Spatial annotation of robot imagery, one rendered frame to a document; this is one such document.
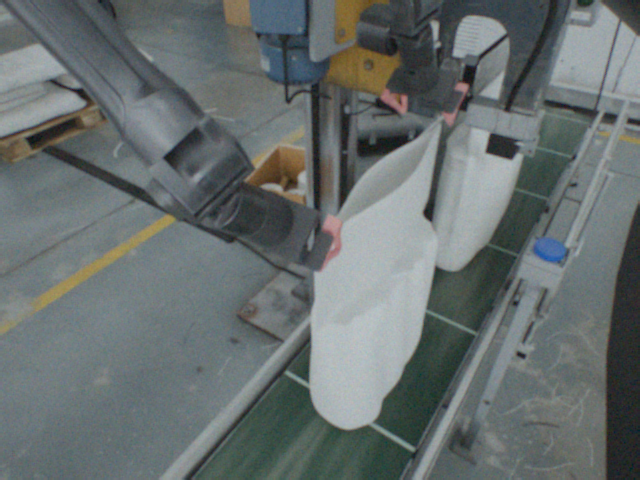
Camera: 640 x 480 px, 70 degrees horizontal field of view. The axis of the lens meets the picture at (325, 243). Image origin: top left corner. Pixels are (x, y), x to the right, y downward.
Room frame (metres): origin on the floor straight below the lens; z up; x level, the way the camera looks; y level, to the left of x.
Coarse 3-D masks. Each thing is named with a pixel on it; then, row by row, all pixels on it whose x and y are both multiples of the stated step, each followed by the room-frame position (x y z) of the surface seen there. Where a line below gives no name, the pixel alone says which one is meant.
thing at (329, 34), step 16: (320, 0) 0.93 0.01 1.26; (336, 0) 0.97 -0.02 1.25; (352, 0) 1.00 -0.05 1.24; (368, 0) 1.06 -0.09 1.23; (320, 16) 0.93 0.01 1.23; (336, 16) 0.97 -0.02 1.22; (352, 16) 1.00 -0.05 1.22; (320, 32) 0.93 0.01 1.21; (336, 32) 0.97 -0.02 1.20; (352, 32) 1.01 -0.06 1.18; (320, 48) 0.93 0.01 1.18; (336, 48) 0.97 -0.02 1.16
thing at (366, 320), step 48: (432, 144) 0.88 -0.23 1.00; (384, 192) 0.79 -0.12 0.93; (384, 240) 0.65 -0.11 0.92; (432, 240) 0.79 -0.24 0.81; (336, 288) 0.56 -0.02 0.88; (384, 288) 0.63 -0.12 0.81; (336, 336) 0.56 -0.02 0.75; (384, 336) 0.59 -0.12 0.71; (336, 384) 0.55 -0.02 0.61; (384, 384) 0.60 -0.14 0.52
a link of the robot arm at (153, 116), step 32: (0, 0) 0.31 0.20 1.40; (32, 0) 0.31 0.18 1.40; (64, 0) 0.32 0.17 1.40; (32, 32) 0.31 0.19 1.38; (64, 32) 0.32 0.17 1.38; (96, 32) 0.33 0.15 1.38; (64, 64) 0.31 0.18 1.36; (96, 64) 0.32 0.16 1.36; (128, 64) 0.33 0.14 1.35; (96, 96) 0.32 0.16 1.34; (128, 96) 0.32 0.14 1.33; (160, 96) 0.33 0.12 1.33; (128, 128) 0.31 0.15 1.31; (160, 128) 0.32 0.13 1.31; (192, 128) 0.34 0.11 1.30; (160, 160) 0.32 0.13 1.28; (192, 160) 0.33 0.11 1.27; (224, 160) 0.34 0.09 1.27; (192, 192) 0.32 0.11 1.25
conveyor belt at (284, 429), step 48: (576, 144) 2.03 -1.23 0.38; (528, 192) 1.61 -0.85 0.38; (528, 240) 1.40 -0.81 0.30; (432, 288) 1.05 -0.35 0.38; (480, 288) 1.05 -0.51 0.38; (432, 336) 0.85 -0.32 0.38; (288, 384) 0.69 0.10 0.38; (432, 384) 0.69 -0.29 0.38; (240, 432) 0.56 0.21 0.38; (288, 432) 0.56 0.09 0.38; (336, 432) 0.56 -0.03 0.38; (384, 432) 0.56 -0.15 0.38
